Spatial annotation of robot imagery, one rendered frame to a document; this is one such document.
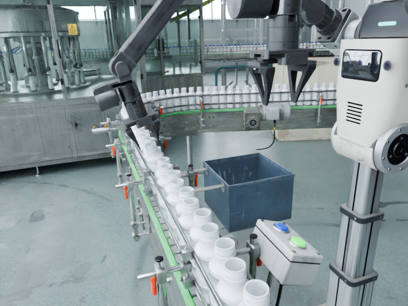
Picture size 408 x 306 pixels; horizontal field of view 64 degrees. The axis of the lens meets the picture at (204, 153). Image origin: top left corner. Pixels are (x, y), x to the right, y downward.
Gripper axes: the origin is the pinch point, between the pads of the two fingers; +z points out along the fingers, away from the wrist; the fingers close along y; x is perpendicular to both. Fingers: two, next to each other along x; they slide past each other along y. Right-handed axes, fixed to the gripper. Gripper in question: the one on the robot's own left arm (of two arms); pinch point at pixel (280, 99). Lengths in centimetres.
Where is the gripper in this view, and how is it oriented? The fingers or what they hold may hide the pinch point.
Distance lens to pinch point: 64.6
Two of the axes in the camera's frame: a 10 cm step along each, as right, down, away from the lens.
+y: 9.4, -1.4, 3.0
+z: 0.3, 9.4, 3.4
